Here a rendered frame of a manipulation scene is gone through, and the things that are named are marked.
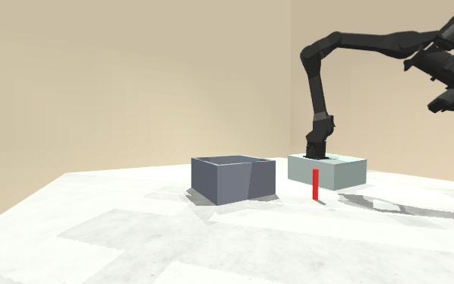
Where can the red peg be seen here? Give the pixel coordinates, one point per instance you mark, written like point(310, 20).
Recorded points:
point(315, 184)

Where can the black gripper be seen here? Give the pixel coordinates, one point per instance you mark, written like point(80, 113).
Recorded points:
point(444, 101)

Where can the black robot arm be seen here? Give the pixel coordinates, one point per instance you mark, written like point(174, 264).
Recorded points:
point(398, 45)

